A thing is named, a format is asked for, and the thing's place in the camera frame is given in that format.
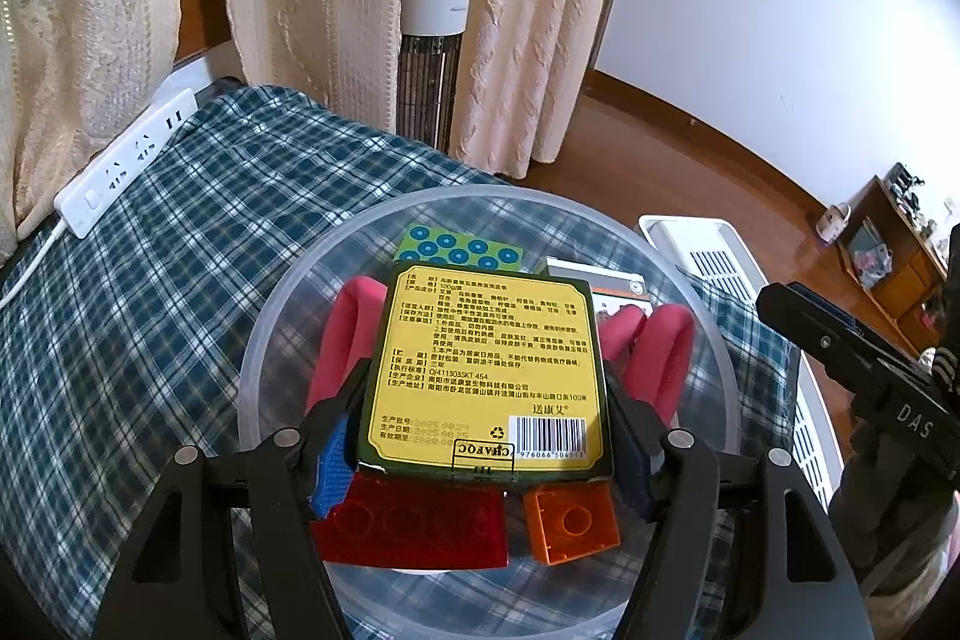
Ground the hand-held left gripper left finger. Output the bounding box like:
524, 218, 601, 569
90, 355, 376, 640

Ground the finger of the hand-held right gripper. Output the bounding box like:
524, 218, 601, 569
756, 281, 912, 397

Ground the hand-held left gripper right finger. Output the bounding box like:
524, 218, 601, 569
600, 362, 875, 640

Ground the orange building block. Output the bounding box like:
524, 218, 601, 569
523, 481, 623, 567

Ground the red building block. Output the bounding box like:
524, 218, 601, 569
311, 471, 512, 570

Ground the pink foam tube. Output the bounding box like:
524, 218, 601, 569
600, 302, 697, 431
304, 276, 395, 420

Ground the yellow green box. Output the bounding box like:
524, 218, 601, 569
354, 261, 617, 485

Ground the white medicine box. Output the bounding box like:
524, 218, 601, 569
536, 256, 652, 315

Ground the clear plastic bowl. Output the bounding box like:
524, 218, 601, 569
238, 184, 743, 640

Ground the large green dotted block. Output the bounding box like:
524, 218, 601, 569
394, 222, 528, 274

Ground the white mug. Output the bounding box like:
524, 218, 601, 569
817, 201, 852, 245

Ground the wooden shelf cabinet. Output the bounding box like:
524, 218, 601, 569
836, 164, 960, 356

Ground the white vented appliance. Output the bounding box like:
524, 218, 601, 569
637, 215, 852, 517

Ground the blue plaid tablecloth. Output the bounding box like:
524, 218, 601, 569
0, 85, 800, 640

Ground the white power strip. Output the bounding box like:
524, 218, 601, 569
54, 89, 200, 238

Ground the wide cream curtain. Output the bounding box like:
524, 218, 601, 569
0, 0, 192, 262

